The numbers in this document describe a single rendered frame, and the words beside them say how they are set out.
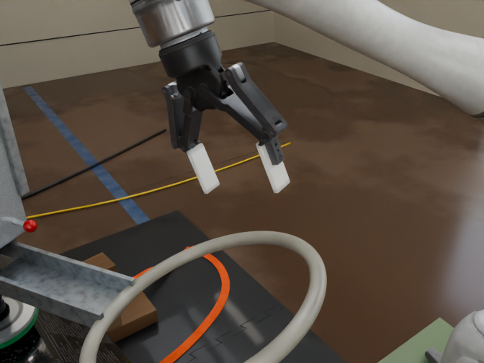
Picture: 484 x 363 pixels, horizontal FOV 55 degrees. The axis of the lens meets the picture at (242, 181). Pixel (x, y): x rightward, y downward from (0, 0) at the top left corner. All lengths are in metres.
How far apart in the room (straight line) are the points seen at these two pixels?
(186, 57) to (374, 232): 2.74
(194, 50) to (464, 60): 0.33
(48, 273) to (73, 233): 2.04
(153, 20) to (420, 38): 0.32
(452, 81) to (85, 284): 0.89
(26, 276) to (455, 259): 2.51
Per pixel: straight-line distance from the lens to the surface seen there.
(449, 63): 0.64
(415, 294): 2.82
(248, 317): 2.52
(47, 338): 1.47
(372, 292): 2.76
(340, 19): 0.51
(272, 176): 0.59
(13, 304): 1.50
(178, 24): 0.57
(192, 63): 0.58
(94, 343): 0.99
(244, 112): 0.58
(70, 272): 1.21
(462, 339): 1.10
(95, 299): 1.13
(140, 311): 2.48
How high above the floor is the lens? 1.83
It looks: 30 degrees down
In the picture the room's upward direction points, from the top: straight up
